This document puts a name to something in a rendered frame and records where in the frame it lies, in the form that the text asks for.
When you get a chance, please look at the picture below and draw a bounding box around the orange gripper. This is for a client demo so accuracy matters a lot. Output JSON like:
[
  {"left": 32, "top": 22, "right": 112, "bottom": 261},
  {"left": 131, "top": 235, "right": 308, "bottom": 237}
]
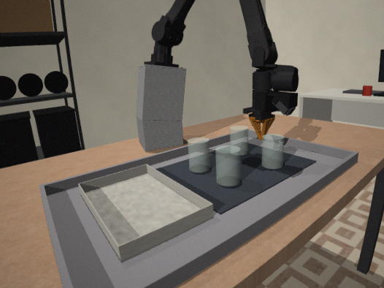
[{"left": 243, "top": 90, "right": 279, "bottom": 140}]

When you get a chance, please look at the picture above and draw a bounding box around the clear glass jar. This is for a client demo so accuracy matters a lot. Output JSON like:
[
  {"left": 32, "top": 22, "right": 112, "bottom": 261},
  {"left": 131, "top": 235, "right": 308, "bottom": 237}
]
[
  {"left": 188, "top": 137, "right": 210, "bottom": 173},
  {"left": 215, "top": 145, "right": 240, "bottom": 186},
  {"left": 262, "top": 134, "right": 285, "bottom": 169},
  {"left": 230, "top": 126, "right": 248, "bottom": 155}
]

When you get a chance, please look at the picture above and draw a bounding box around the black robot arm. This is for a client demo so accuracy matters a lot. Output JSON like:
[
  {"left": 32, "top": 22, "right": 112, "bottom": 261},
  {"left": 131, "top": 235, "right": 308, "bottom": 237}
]
[{"left": 144, "top": 0, "right": 299, "bottom": 115}]

